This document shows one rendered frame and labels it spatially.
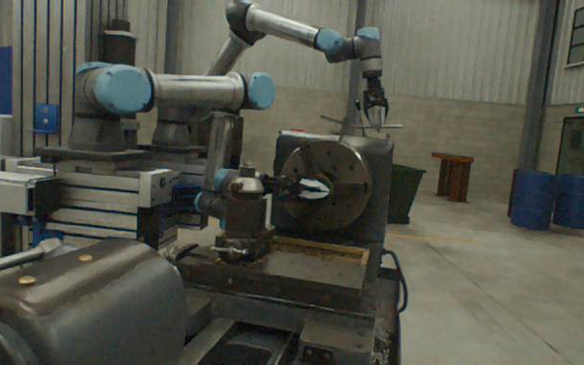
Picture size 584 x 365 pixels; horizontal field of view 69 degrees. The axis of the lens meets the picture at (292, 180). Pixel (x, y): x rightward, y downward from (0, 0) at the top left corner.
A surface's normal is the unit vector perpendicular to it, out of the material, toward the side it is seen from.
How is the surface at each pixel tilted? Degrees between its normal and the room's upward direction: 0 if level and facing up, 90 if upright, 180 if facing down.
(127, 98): 91
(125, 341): 71
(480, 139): 90
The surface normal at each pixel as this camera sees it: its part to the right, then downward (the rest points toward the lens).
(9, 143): 0.99, 0.10
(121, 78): 0.57, 0.15
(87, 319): 0.72, -0.62
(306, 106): 0.00, 0.12
